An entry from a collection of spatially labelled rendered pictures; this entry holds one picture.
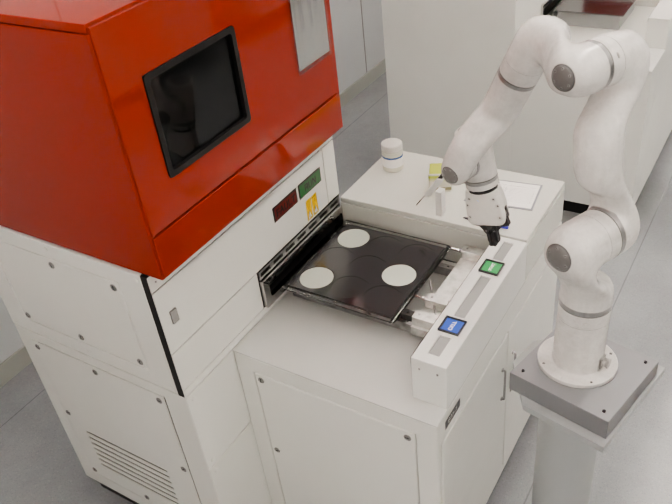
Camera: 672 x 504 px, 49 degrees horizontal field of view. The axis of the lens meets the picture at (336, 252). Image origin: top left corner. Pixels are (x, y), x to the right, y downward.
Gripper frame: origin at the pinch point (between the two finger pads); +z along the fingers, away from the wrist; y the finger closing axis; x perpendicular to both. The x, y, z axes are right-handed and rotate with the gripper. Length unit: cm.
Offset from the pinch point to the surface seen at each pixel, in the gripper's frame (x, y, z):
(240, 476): -56, -71, 56
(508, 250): 9.9, -1.6, 10.8
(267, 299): -29, -60, 6
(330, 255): -6, -52, 6
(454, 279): 0.6, -15.3, 15.6
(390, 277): -8.1, -30.5, 10.4
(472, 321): -22.1, 1.1, 11.0
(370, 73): 287, -221, 54
